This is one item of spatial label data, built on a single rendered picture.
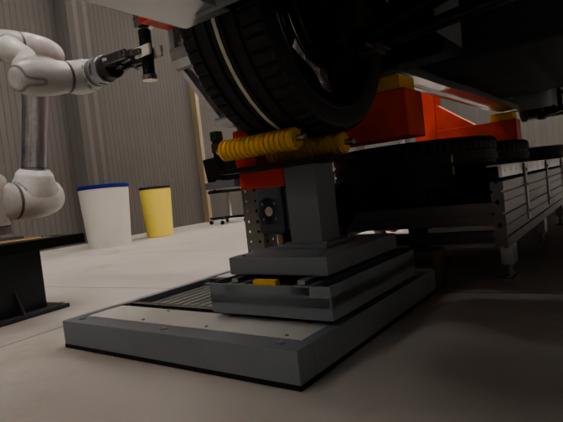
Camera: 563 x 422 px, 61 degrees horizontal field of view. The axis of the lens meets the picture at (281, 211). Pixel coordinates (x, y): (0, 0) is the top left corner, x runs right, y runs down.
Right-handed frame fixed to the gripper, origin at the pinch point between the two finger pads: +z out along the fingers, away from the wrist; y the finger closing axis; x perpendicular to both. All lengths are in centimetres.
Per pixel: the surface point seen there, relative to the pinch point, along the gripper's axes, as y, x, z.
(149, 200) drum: -260, -41, -331
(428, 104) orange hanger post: -253, 5, -3
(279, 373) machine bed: 23, -80, 53
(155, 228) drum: -263, -74, -330
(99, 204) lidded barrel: -187, -40, -318
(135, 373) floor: 29, -83, 16
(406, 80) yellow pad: -68, -12, 51
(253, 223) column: -73, -59, -28
